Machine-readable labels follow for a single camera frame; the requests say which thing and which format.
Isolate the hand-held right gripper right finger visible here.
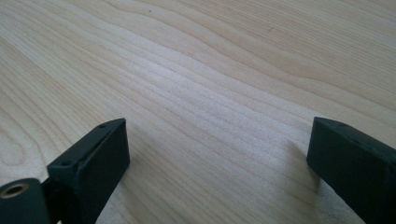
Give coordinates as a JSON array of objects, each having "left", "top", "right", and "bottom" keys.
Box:
[{"left": 305, "top": 117, "right": 396, "bottom": 224}]

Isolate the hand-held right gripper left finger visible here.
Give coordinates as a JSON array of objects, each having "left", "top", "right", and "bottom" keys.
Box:
[{"left": 41, "top": 118, "right": 131, "bottom": 224}]

